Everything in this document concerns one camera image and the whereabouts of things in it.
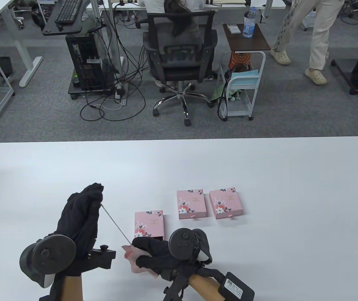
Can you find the silver chain necklace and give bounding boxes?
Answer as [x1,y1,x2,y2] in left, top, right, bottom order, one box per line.
[100,203,133,245]

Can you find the light blue folder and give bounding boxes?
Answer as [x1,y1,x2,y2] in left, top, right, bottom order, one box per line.
[231,70,260,87]

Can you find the green bag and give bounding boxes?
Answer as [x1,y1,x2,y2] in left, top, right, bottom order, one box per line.
[212,84,229,101]

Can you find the pink floral jewelry box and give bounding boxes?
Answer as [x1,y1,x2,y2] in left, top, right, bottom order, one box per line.
[134,211,164,242]
[209,187,245,219]
[177,189,206,219]

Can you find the clear water bottle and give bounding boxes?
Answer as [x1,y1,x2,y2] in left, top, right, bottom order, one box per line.
[243,6,257,38]

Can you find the person's left forearm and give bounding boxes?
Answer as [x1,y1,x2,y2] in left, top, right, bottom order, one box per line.
[61,274,84,301]

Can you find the black keyboard tray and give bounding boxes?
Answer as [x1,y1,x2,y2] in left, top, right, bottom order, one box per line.
[42,0,91,36]

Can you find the black computer tower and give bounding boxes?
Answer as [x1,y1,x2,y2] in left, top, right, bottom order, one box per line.
[65,33,112,91]

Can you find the black mesh office chair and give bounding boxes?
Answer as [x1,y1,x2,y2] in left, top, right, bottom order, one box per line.
[143,11,218,126]

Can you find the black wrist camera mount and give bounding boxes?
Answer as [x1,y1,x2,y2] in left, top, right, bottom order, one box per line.
[163,267,224,301]
[86,245,116,270]

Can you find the grey power strip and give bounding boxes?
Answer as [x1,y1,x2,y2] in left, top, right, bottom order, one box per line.
[115,82,126,102]

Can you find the black wheeled computer platform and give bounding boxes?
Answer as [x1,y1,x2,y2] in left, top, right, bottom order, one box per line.
[68,69,116,100]

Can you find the white desk with metal legs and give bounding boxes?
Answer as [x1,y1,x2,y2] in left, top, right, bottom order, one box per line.
[91,0,286,105]

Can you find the person's right hand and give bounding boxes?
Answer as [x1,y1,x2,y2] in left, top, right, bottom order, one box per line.
[132,237,212,279]

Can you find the black keyboard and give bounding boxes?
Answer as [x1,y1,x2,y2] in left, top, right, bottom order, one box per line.
[54,0,82,25]

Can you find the orange patterned bag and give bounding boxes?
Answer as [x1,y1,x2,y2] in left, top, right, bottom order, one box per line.
[228,52,253,69]

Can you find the black backpack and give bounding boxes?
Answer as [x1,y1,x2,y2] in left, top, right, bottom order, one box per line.
[31,0,51,31]

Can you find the white chair base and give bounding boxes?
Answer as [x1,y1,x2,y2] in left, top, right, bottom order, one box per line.
[0,16,25,31]

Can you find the black floor cables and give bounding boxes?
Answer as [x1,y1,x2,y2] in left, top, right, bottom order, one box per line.
[80,19,149,122]

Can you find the black VR controller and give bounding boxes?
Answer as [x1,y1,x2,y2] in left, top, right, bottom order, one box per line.
[169,228,212,263]
[19,234,77,288]

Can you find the person's right forearm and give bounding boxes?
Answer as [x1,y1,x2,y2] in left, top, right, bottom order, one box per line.
[189,275,227,301]

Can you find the person's left hand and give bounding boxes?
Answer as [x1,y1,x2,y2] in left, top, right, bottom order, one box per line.
[53,183,104,278]

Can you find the brown side table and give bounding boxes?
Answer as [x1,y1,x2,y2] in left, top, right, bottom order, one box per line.
[223,24,271,51]

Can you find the black labelled wrist sensor box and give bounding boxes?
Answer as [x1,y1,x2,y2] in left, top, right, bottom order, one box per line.
[218,272,255,301]

